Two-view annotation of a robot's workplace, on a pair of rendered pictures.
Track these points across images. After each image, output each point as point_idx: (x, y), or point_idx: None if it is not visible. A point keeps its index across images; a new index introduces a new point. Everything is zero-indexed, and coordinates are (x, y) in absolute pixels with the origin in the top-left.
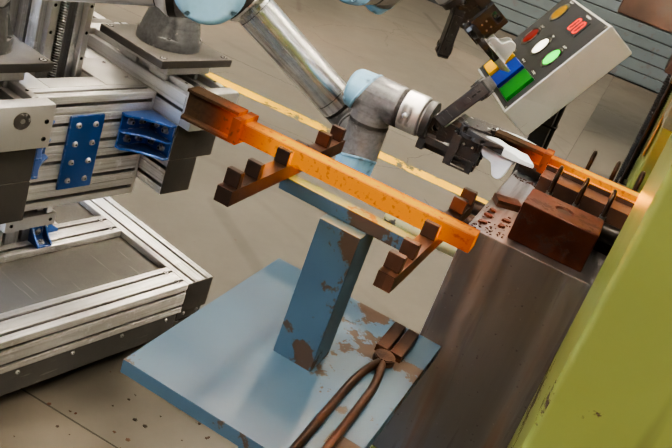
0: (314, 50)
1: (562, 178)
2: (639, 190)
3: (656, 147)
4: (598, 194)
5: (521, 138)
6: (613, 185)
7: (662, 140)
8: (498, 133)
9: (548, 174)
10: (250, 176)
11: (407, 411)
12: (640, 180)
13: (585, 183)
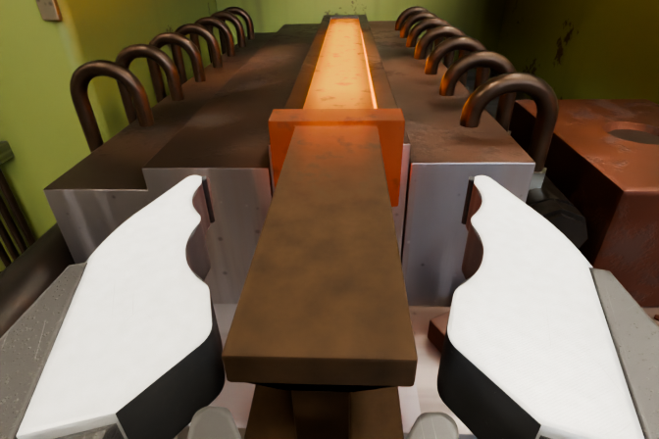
0: None
1: (425, 131)
2: (109, 100)
3: None
4: (405, 92)
5: (158, 230)
6: (354, 59)
7: None
8: (412, 330)
9: (466, 152)
10: None
11: None
12: (198, 51)
13: (512, 64)
